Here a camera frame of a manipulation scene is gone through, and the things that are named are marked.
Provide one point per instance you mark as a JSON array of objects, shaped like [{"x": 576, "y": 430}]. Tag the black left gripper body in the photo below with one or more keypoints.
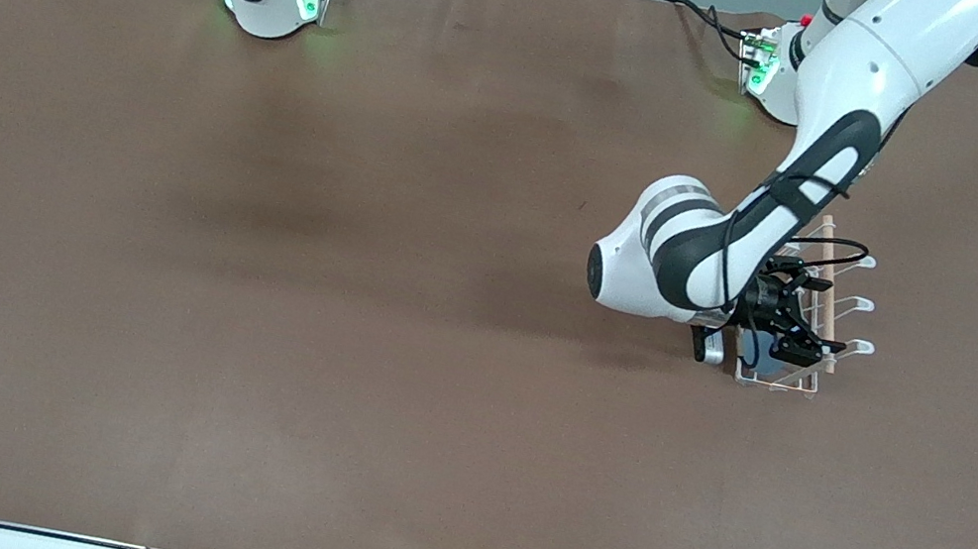
[{"x": 763, "y": 299}]

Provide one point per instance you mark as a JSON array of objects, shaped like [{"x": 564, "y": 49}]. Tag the blue plastic cup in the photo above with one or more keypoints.
[{"x": 769, "y": 367}]

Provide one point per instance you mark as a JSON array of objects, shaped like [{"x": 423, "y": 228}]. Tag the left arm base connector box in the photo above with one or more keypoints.
[{"x": 758, "y": 60}]

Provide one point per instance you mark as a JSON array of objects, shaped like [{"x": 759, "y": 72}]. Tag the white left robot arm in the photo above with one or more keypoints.
[{"x": 844, "y": 86}]

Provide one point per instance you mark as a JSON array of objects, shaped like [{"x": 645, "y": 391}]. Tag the brown table cover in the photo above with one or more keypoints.
[{"x": 337, "y": 338}]

